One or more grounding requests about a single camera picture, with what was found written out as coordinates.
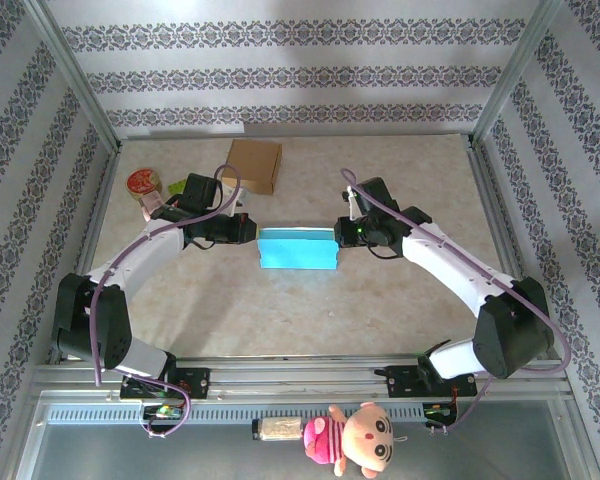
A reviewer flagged teal and white paper box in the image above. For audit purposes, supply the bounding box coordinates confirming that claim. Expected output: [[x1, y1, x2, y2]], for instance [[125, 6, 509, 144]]
[[255, 224, 340, 272]]

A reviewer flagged brown cardboard box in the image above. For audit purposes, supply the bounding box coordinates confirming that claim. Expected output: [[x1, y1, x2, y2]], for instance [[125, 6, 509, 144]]
[[226, 138, 284, 195]]

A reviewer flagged pink plastic toy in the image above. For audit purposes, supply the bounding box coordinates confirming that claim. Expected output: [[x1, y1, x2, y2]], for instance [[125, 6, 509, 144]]
[[140, 192, 169, 224]]

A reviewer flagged red round tin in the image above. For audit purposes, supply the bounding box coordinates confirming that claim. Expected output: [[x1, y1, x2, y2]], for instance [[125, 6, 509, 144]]
[[126, 168, 164, 201]]

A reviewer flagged small circuit board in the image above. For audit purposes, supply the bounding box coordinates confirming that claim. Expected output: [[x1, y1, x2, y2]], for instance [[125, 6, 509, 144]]
[[423, 402, 459, 426], [142, 403, 186, 421]]

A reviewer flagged beige taped block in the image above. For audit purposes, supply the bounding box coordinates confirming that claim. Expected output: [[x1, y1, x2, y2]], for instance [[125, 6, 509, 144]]
[[251, 417, 307, 442]]

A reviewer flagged pink plush doll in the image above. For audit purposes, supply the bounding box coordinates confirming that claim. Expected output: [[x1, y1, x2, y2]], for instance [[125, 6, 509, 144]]
[[302, 402, 409, 477]]

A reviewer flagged grey metal panel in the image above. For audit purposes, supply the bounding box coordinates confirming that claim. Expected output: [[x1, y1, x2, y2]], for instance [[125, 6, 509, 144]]
[[9, 394, 596, 480]]

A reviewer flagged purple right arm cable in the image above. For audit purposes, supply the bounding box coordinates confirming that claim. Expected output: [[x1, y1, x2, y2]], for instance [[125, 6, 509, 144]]
[[339, 167, 572, 436]]

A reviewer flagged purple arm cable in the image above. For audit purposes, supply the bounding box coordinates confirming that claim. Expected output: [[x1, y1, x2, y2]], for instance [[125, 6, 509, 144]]
[[92, 163, 244, 439], [339, 167, 572, 436]]

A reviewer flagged aluminium side rail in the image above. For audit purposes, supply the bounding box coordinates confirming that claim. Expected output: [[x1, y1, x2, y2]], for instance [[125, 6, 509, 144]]
[[47, 144, 124, 364], [467, 137, 551, 359]]

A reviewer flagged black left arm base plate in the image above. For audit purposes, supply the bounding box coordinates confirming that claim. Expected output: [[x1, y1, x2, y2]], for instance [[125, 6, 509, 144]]
[[119, 367, 212, 401]]

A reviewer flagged aluminium front rail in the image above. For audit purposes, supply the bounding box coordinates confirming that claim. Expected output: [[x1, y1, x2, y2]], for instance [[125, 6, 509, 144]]
[[29, 355, 574, 401]]

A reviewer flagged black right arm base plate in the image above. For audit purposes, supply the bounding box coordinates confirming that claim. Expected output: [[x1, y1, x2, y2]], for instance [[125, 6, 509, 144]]
[[387, 364, 479, 399]]

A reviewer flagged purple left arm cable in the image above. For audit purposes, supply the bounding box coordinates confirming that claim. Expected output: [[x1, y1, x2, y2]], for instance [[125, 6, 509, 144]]
[[92, 163, 244, 439]]

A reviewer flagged grey slotted cable duct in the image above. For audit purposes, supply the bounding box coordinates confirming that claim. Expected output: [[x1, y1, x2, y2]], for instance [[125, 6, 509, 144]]
[[44, 402, 461, 426]]

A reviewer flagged aluminium frame post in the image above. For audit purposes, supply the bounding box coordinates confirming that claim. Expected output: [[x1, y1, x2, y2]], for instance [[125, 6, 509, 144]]
[[22, 0, 121, 151], [472, 0, 566, 146]]

